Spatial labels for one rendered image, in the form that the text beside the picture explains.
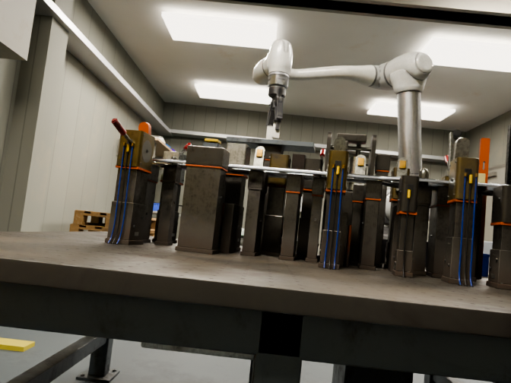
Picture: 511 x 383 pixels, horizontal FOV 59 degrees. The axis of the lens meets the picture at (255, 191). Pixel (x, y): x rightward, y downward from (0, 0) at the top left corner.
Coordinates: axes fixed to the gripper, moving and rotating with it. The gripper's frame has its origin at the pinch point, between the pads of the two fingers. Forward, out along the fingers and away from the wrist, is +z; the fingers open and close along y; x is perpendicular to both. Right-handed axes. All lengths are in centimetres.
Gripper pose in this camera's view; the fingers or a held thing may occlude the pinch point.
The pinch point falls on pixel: (272, 134)
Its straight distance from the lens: 194.2
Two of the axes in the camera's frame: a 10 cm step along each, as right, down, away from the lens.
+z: -1.0, 9.9, -0.9
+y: 2.6, -0.6, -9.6
